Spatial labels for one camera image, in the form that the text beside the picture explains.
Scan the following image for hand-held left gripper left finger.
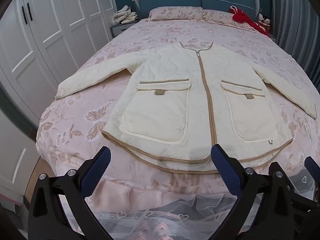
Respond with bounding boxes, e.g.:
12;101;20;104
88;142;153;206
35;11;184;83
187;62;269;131
27;145;113;240

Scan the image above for grey nightstand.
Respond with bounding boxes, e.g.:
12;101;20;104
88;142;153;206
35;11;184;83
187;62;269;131
110;20;137;42

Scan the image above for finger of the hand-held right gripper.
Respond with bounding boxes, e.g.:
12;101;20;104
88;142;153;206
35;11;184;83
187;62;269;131
304;156;320;179
290;189;320;240

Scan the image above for pink floral pillow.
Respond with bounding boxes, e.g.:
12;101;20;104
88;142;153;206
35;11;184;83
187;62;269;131
149;6;205;22
202;9;256;31

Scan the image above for white wardrobe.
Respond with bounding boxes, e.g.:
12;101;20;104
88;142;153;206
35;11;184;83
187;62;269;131
0;0;118;201

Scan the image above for red garment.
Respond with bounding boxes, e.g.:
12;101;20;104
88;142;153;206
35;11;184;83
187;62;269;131
230;5;271;37

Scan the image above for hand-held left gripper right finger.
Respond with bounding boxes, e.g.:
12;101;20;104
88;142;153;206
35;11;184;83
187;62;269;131
210;144;298;240

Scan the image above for small plush dolls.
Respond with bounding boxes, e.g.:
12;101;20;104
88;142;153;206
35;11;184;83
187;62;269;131
257;12;272;31

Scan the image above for pile of beige cloth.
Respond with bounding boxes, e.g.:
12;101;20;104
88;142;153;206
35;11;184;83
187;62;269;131
112;5;139;26

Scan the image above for pink butterfly bedspread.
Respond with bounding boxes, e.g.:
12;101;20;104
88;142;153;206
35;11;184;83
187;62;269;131
36;19;320;213

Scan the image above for cream quilted jacket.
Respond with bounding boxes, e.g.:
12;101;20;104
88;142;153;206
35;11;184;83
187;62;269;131
54;42;318;173

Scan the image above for grey curtain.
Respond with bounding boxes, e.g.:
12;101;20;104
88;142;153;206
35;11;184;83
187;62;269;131
269;0;320;91

